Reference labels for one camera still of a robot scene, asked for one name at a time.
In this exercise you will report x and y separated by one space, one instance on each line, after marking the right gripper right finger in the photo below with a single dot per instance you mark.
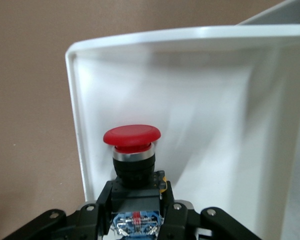
185 222

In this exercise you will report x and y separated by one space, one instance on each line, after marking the white cabinet drawer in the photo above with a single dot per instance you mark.
202 112

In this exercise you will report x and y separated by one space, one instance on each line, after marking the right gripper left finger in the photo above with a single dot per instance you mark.
90 220

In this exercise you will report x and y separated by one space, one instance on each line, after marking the red mushroom push button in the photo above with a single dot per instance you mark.
132 135

